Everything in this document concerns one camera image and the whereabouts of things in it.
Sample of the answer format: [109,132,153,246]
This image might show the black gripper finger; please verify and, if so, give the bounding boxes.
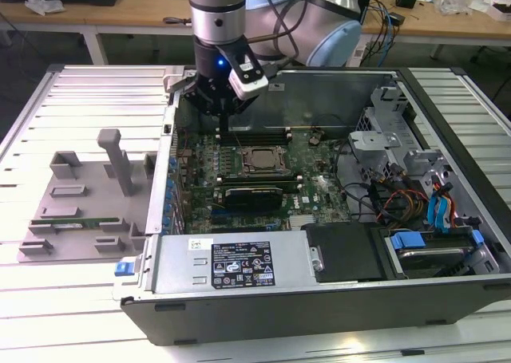
[224,94,257,135]
[183,77,225,135]

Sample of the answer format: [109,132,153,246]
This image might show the silver CPU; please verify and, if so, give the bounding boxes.
[251,150,280,168]

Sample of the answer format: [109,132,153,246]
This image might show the black RAM slot bank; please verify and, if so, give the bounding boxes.
[215,124,292,147]
[216,172,301,193]

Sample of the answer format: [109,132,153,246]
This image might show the black graphics card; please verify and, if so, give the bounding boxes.
[221,185,284,212]

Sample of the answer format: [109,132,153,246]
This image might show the long wooden desk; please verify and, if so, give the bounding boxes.
[0,0,511,47]

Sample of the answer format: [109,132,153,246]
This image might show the green motherboard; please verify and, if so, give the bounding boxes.
[169,127,356,235]

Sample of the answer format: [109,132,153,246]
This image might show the small silver heatsink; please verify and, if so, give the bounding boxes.
[289,215,316,231]

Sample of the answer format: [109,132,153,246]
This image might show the silver metal drive cage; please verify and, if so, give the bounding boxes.
[347,81,458,180]

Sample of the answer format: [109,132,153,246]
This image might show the gray parts rack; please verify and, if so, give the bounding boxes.
[15,128,160,264]

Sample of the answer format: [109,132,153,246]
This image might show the green RAM stick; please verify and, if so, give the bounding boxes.
[30,217,121,229]

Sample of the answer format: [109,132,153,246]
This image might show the silver power supply with label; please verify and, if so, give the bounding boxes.
[153,235,320,296]

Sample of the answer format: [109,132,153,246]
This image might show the black plastic drive cover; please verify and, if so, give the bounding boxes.
[301,223,400,284]

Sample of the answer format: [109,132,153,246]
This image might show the crumpled white plastic wrap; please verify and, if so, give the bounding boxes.
[23,0,65,17]

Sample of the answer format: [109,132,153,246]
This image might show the blue case latch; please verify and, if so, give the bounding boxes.
[113,261,137,277]

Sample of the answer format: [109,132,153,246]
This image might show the hard disk in blue carrier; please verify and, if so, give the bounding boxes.
[385,227,486,278]

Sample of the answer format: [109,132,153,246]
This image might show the black open PC case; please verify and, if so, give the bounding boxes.
[113,65,511,346]

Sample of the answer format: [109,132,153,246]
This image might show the clear plastic bags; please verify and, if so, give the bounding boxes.
[434,0,486,15]

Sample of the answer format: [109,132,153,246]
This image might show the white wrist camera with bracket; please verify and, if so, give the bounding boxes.
[218,43,269,101]

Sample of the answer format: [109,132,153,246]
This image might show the black camera cable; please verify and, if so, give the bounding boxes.
[258,0,300,77]

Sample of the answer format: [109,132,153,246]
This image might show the blue network cable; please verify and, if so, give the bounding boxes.
[369,0,398,67]

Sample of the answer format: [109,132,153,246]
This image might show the red yellow wire bundle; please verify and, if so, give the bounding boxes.
[374,189,430,224]

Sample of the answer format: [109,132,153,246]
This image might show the blue flat wire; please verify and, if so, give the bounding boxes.
[426,182,456,235]

